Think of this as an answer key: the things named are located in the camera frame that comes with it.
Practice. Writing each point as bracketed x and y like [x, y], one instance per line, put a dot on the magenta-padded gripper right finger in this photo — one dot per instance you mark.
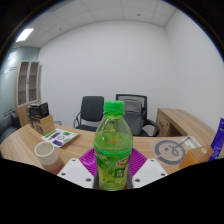
[150, 171]

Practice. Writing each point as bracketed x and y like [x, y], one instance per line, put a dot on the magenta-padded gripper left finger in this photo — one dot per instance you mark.
[75, 171]

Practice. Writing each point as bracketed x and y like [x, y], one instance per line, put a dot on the green drink bottle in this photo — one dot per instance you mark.
[112, 150]

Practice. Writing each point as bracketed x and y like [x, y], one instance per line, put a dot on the green and purple leaflet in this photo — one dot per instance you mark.
[60, 137]

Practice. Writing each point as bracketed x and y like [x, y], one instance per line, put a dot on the orange-brown wooden box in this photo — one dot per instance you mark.
[195, 158]

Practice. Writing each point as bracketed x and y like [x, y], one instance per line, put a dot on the brown cardboard box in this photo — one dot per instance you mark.
[46, 126]

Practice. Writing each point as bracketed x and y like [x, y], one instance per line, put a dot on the wooden side desk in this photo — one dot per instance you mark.
[180, 121]

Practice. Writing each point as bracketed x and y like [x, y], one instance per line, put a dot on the black padded office chair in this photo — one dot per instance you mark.
[92, 110]

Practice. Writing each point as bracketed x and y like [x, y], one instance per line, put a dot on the stack of dark boxes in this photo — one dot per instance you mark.
[39, 110]

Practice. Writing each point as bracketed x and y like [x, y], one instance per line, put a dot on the black mesh office chair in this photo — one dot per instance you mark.
[144, 100]

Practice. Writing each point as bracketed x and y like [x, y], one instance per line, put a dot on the purple packet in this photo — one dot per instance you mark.
[218, 140]

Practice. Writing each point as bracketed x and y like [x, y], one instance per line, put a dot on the dark sofa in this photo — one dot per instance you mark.
[8, 126]

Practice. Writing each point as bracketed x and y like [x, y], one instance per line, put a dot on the wooden shelf cabinet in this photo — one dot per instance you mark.
[28, 86]

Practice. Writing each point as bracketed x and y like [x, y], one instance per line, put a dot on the long ceiling light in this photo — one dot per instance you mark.
[24, 35]

